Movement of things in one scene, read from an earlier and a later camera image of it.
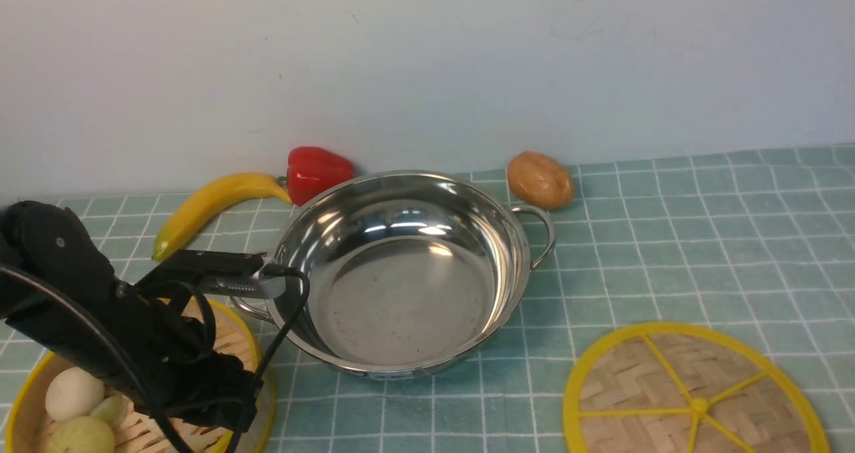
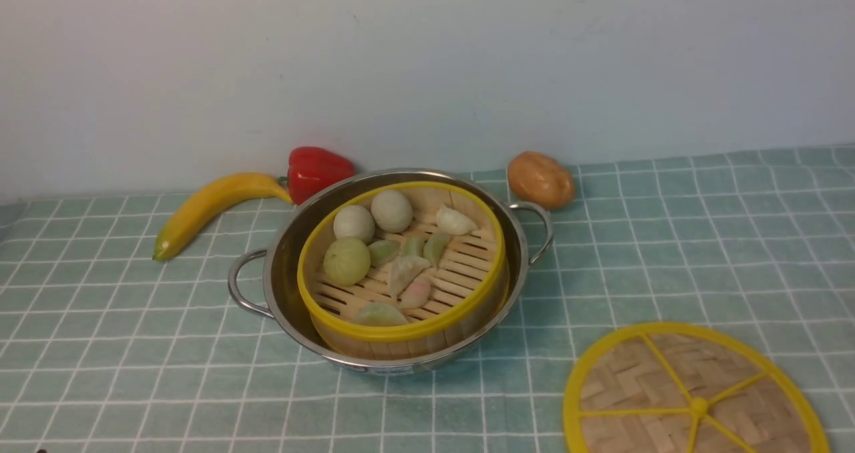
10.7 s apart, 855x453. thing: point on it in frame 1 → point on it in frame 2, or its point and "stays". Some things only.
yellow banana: x=188 y=210 stays
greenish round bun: x=81 y=434 → x=347 y=262
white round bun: x=73 y=392 → x=355 y=222
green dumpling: x=113 y=407 → x=381 y=252
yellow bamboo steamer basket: x=28 y=425 → x=402 y=270
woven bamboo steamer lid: x=691 y=387 stays
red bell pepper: x=311 y=171 stays
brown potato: x=538 y=181 stays
